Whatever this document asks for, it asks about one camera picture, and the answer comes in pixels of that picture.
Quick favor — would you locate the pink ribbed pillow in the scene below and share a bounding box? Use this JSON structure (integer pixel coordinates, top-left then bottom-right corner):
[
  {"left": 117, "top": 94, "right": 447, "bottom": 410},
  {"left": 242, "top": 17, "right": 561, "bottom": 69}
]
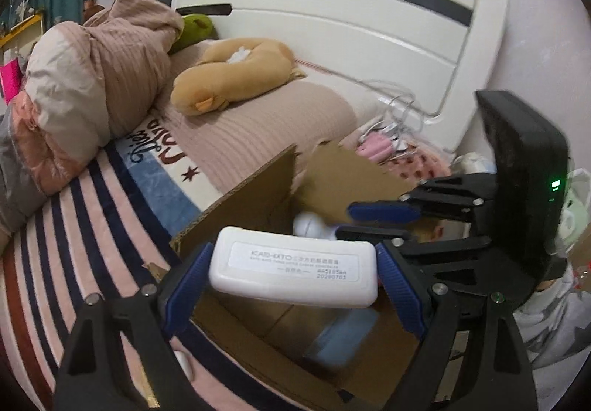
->
[{"left": 154, "top": 62, "right": 381, "bottom": 193}]

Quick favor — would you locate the grey star patterned cloth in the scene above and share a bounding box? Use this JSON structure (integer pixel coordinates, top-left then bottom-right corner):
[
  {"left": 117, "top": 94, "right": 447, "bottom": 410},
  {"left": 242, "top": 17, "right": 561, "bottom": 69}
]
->
[{"left": 512, "top": 262, "right": 591, "bottom": 370}]

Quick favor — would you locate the orange plush toy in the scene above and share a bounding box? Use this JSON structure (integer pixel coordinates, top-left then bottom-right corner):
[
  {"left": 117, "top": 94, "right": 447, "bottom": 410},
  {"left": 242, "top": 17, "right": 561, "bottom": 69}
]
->
[{"left": 170, "top": 38, "right": 305, "bottom": 117}]

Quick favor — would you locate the brown cardboard box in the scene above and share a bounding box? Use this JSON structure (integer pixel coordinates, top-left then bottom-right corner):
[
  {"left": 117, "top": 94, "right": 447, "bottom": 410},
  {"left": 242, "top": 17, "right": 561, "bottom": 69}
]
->
[{"left": 172, "top": 143, "right": 433, "bottom": 410}]

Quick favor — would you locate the white rectangular case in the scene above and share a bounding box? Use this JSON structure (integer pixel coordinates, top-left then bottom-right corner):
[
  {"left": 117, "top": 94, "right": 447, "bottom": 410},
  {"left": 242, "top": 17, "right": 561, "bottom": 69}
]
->
[{"left": 208, "top": 227, "right": 378, "bottom": 308}]

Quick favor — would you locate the white earbud case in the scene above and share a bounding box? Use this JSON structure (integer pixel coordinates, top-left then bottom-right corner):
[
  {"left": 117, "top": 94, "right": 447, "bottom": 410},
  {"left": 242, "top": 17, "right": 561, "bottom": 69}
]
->
[{"left": 293, "top": 212, "right": 337, "bottom": 240}]

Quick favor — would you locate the striped pink navy blanket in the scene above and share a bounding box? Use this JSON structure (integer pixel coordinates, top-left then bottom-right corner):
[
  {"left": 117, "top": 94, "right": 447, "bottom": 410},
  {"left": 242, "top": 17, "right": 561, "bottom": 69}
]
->
[{"left": 0, "top": 109, "right": 279, "bottom": 411}]

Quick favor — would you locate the pink small pouch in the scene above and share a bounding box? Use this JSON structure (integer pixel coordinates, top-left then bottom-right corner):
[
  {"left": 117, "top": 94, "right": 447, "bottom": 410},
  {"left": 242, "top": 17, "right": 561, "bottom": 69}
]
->
[{"left": 356, "top": 132, "right": 393, "bottom": 163}]

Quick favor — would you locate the yellow wooden shelf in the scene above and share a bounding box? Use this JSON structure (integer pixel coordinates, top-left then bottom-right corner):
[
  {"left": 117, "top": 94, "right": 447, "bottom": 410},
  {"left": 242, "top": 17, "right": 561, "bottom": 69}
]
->
[{"left": 0, "top": 13, "right": 44, "bottom": 47}]

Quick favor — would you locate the white charger with cable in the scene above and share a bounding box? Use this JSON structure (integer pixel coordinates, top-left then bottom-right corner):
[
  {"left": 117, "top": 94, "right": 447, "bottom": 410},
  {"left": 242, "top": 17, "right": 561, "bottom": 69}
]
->
[{"left": 358, "top": 80, "right": 447, "bottom": 155}]

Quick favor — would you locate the green plush toy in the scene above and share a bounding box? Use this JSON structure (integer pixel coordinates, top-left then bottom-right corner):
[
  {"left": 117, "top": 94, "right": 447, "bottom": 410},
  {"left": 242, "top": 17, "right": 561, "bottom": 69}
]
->
[{"left": 168, "top": 14, "right": 217, "bottom": 55}]

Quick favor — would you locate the pink polka dot sheet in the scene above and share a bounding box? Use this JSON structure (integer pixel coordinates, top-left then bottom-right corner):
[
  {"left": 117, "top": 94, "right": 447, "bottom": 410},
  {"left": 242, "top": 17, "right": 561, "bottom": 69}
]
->
[{"left": 341, "top": 128, "right": 454, "bottom": 183}]

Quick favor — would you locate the light blue rectangular box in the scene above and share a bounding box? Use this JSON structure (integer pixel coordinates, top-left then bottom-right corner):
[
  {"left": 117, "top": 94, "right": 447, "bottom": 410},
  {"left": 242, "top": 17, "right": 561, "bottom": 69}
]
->
[{"left": 303, "top": 308, "right": 379, "bottom": 372}]

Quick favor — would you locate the rolled pink grey quilt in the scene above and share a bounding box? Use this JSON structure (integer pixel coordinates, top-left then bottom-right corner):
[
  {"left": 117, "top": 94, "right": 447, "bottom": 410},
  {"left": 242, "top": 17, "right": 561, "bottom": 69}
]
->
[{"left": 1, "top": 0, "right": 184, "bottom": 236}]

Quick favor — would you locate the white bed headboard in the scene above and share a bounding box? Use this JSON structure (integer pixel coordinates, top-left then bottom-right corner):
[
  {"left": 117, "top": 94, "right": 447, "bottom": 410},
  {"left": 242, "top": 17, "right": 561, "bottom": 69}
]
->
[{"left": 172, "top": 0, "right": 508, "bottom": 151}]

